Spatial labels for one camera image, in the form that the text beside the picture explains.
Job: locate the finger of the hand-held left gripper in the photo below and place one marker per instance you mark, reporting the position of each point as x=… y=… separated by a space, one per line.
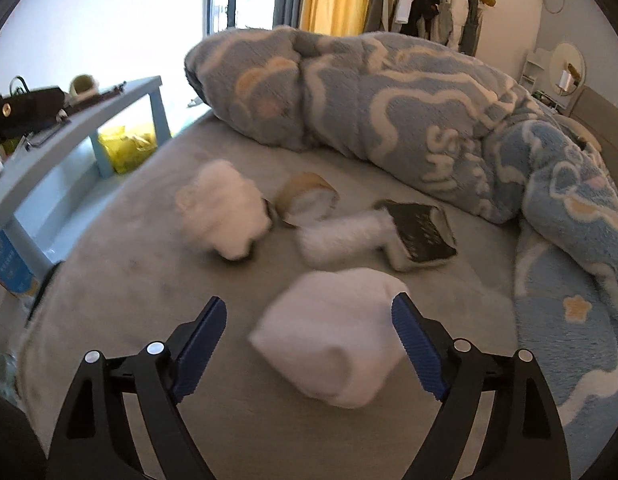
x=26 y=105

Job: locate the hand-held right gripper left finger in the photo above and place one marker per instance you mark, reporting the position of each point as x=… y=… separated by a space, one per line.
x=201 y=352

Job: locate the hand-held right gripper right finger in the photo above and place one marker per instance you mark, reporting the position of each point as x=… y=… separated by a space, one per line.
x=419 y=352

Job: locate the light blue table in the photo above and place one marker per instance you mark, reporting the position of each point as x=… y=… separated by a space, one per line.
x=49 y=160

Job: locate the brown wooden sticks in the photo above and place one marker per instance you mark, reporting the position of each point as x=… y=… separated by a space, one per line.
x=109 y=91

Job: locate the yellow plastic bag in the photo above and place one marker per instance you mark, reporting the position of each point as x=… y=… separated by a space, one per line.
x=124 y=147

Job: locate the grey bed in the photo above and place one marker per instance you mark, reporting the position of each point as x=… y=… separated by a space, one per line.
x=139 y=260

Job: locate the white fluffy slipper black sole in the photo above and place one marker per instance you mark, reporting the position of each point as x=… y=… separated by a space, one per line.
x=339 y=242

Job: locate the blue printed packet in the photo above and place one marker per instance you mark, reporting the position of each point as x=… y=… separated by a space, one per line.
x=6 y=260

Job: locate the brown tape roll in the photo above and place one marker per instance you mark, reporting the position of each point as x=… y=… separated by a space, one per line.
x=301 y=187

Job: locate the clear plastic bag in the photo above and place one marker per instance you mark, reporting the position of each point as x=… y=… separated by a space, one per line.
x=4 y=365

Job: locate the blue cloud print blanket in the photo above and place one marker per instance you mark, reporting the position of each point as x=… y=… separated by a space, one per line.
x=369 y=100

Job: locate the grey headboard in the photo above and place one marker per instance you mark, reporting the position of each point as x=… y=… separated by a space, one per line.
x=596 y=110

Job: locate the white vanity shelf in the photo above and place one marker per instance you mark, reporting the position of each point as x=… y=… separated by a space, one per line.
x=534 y=65

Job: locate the round mirror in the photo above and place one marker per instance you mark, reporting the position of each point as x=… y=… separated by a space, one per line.
x=564 y=62

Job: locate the row of hanging clothes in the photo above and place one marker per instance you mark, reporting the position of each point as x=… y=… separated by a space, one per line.
x=419 y=0

